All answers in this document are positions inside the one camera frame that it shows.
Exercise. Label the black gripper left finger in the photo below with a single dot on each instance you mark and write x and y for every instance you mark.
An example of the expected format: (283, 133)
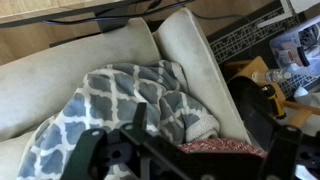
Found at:
(145, 156)

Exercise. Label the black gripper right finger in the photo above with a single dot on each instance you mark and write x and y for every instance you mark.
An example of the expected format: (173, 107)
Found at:
(293, 155)

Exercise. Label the gray and white patterned blanket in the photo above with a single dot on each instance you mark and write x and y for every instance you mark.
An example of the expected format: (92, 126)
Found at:
(107, 99)

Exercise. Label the red patterned blanket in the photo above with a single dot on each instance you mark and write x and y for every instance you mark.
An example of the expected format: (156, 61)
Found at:
(222, 145)

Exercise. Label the cream fabric couch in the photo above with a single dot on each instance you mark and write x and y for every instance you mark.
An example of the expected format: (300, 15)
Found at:
(35, 87)

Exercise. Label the yellow and black tool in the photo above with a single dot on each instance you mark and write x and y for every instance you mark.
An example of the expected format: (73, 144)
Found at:
(270, 93)

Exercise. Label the clear plastic water bottle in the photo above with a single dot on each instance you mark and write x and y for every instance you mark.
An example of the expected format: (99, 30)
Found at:
(271, 75)

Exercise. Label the light wooden stool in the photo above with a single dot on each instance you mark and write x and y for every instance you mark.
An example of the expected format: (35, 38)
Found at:
(247, 68)

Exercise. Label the clear plastic storage bin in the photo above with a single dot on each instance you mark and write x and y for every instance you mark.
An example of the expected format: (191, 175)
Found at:
(298, 50)

